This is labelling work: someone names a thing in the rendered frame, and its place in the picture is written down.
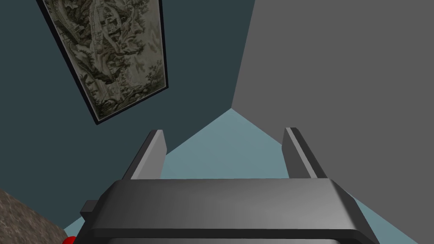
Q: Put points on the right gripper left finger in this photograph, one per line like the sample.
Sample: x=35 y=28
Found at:
x=149 y=159

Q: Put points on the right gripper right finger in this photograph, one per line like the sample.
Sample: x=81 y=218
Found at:
x=300 y=156

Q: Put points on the framed landscape wall picture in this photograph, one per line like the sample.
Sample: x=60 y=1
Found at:
x=108 y=54

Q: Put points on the small red round object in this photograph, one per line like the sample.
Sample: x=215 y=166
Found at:
x=69 y=240

